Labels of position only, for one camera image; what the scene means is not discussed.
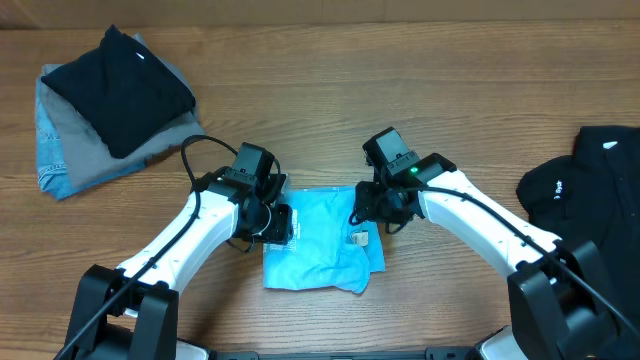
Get folded blue jeans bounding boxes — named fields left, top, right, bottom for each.
left=35, top=78, right=146, bottom=200

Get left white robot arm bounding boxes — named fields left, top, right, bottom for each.
left=57, top=143, right=292, bottom=360

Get light blue printed t-shirt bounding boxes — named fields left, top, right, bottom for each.
left=263, top=186, right=386, bottom=294

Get folded black garment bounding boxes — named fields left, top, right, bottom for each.
left=42, top=25, right=196, bottom=159

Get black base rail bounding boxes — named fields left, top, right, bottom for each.
left=210, top=346, right=480, bottom=360

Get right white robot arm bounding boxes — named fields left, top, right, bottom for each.
left=349, top=127, right=638, bottom=359

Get folded grey garment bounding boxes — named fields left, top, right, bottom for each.
left=40, top=27, right=204, bottom=187

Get black garment pile right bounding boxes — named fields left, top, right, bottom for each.
left=516, top=126, right=639, bottom=326

